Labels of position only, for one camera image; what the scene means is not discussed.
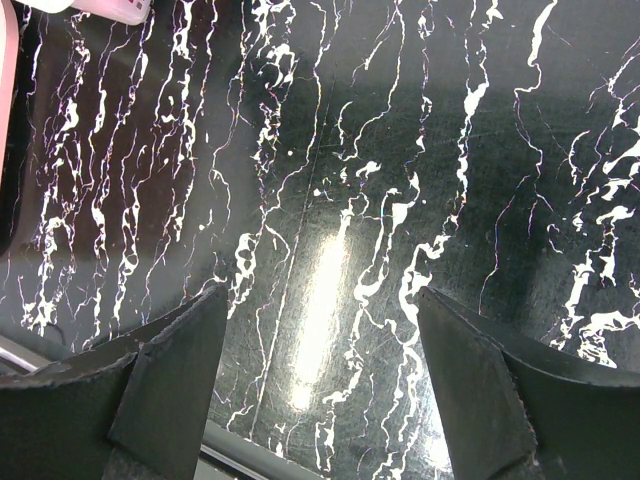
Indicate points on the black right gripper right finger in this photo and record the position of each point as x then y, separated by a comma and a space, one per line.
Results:
514, 408

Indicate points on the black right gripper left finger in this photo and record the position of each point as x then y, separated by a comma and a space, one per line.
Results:
135, 406

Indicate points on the pink tiered wooden shelf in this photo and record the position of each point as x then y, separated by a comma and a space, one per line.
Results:
9, 52

